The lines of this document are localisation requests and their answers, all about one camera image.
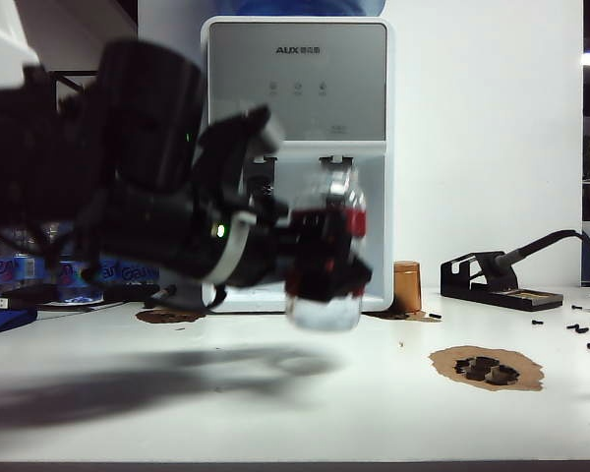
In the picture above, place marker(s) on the copper metal canister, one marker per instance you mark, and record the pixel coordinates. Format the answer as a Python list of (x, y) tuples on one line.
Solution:
[(407, 287)]

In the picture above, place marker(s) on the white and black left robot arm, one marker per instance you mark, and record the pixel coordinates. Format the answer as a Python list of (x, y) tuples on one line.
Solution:
[(54, 147)]

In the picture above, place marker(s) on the black soldering iron stand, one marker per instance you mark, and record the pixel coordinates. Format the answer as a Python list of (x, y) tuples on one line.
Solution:
[(501, 294)]

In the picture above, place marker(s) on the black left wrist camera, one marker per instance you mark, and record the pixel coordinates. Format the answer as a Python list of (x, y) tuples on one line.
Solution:
[(246, 133)]

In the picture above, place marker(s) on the blue cloth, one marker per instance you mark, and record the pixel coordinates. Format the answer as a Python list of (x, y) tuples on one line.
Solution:
[(0, 322)]

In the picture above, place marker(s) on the white AUX water dispenser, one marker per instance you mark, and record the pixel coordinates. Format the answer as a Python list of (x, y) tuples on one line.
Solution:
[(324, 74)]

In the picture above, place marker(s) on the glass bottle with red belts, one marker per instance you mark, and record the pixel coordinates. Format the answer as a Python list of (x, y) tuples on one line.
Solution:
[(324, 317)]

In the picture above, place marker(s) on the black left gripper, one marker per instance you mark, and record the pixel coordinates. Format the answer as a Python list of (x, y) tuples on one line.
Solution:
[(187, 236)]

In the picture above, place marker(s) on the blue dispenser water jug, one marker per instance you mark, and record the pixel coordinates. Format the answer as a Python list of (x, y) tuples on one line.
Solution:
[(300, 6)]

